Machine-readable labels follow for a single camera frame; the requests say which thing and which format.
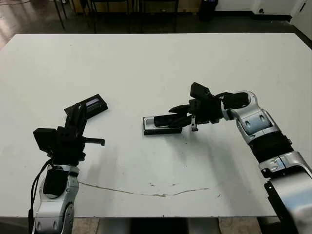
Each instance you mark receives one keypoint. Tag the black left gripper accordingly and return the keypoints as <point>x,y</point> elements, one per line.
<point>68,148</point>

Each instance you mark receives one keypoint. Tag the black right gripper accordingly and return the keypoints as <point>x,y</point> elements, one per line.
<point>207,112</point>

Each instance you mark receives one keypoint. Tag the black slim camera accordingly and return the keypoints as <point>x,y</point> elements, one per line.
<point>163,120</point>

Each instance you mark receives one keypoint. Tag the black box lid purple print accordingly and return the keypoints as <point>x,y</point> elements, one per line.
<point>97,107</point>

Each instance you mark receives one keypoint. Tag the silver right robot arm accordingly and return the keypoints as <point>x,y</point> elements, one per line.
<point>256,122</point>

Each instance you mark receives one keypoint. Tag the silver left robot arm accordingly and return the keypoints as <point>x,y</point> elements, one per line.
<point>56,204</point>

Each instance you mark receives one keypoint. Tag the black box base white insert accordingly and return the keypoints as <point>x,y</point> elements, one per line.
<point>158,131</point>

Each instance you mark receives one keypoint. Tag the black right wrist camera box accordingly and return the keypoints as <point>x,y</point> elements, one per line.
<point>198,90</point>

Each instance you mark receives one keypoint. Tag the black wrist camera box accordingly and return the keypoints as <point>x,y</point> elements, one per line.
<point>45,140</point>
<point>198,90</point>

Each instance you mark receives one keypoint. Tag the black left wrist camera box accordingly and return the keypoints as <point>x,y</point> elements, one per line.
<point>45,140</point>

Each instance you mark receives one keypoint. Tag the black wall knob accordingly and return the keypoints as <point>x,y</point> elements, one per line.
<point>261,10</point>

